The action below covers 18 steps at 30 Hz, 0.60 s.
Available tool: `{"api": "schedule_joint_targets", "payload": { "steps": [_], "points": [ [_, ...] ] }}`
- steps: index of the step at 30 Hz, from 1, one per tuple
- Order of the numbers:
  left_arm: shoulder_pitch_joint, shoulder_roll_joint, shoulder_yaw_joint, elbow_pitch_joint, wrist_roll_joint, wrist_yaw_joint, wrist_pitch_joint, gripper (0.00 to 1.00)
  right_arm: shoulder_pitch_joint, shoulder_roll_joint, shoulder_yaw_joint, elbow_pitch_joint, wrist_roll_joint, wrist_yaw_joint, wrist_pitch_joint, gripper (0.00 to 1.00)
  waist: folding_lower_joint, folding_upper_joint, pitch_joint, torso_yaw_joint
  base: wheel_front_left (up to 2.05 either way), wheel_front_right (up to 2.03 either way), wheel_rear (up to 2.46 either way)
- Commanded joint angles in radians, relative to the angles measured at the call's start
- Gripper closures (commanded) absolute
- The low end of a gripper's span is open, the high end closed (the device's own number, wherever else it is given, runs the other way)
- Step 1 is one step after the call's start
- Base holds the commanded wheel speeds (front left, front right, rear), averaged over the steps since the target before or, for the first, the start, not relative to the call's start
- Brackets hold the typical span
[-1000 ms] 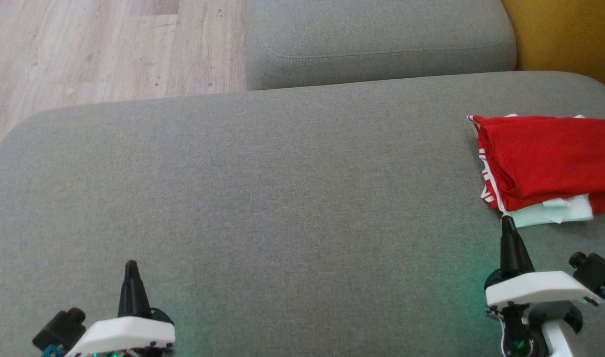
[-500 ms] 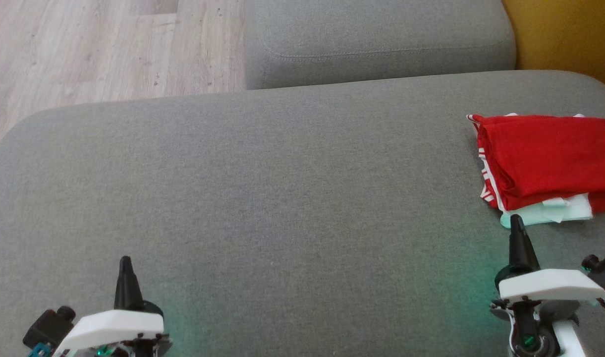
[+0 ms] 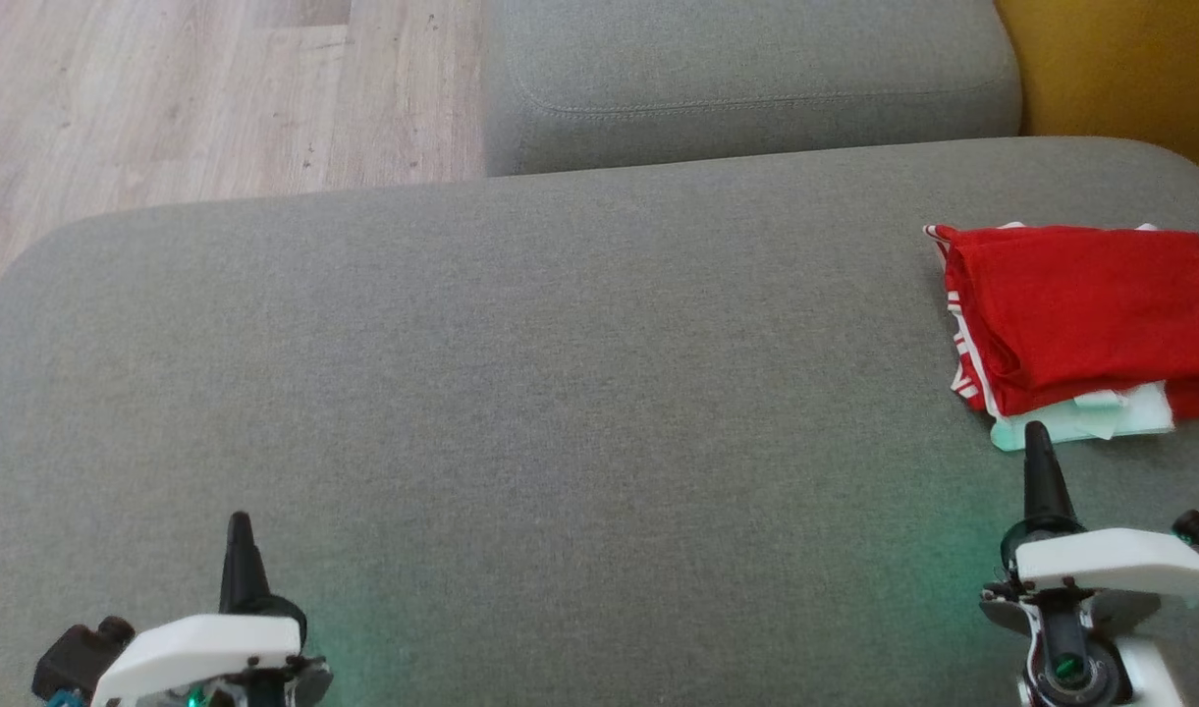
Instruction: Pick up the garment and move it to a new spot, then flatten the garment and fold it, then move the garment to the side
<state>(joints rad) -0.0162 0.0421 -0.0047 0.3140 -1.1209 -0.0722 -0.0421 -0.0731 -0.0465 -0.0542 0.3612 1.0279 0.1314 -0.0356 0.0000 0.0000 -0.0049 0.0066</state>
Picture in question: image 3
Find large grey sofa ottoman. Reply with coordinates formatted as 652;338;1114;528
0;136;1199;707

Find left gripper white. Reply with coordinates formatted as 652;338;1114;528
89;511;334;707

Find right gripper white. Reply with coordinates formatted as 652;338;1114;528
980;421;1199;604

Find long grey sofa seat cushion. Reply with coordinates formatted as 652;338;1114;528
481;0;1025;179

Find red basketball jersey white trim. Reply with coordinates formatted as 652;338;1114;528
922;222;1199;453

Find wide yellow sofa back cushion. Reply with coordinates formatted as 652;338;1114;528
993;0;1199;190

